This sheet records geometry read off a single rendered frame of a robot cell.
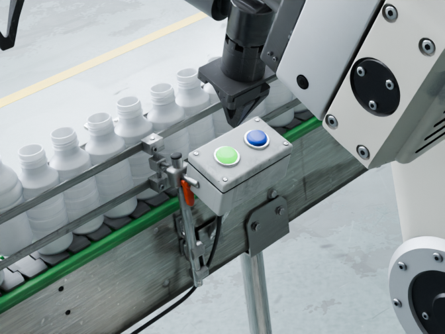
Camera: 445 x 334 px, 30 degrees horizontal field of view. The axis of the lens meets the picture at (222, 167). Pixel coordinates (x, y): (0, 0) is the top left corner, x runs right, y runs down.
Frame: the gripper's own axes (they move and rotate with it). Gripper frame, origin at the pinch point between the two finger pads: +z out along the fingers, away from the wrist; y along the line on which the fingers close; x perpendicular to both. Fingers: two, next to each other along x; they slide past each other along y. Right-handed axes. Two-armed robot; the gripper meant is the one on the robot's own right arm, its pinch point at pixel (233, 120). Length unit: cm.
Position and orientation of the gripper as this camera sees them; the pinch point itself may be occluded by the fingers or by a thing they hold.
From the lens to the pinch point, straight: 113.0
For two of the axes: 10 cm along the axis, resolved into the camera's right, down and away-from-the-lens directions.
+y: -7.4, 4.2, -5.3
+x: 6.6, 5.9, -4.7
